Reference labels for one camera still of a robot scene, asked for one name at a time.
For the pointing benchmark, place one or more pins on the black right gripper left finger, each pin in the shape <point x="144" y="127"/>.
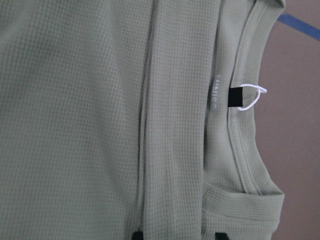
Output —
<point x="137" y="235"/>

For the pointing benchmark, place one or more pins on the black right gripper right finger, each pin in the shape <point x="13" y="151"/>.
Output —
<point x="221" y="236"/>

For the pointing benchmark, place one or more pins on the sage green long-sleeve shirt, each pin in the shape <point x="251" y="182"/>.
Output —
<point x="119" y="116"/>

